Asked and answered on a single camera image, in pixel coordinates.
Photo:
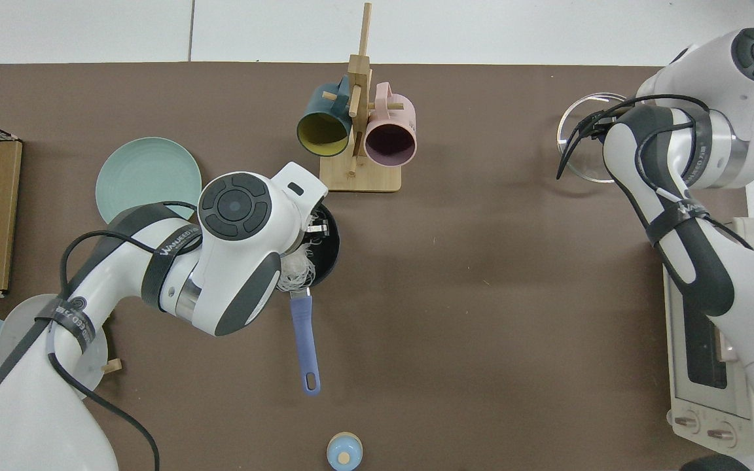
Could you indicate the white vermicelli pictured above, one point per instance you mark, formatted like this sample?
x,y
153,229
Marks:
x,y
295,271

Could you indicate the glass lid with blue knob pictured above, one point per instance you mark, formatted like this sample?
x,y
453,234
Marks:
x,y
576,163

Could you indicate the teal round plate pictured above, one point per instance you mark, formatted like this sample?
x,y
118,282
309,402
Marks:
x,y
141,176

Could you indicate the wooden plate rack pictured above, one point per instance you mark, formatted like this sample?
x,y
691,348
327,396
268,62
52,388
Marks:
x,y
112,366

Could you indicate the grey plate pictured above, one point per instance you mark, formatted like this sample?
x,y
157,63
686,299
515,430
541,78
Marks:
x,y
20,320

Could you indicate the wooden cup stand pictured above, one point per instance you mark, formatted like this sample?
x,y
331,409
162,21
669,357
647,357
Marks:
x,y
360,176

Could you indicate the dark teal cup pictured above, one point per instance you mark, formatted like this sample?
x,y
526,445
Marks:
x,y
321,101

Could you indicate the pink cup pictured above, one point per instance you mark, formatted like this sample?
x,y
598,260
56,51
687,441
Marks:
x,y
393,118

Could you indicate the brown table cloth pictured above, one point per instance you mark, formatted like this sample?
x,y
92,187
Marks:
x,y
482,294

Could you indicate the small blue round thing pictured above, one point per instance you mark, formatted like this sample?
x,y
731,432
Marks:
x,y
344,451

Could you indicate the pale toaster oven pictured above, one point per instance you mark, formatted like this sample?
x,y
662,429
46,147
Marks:
x,y
698,392

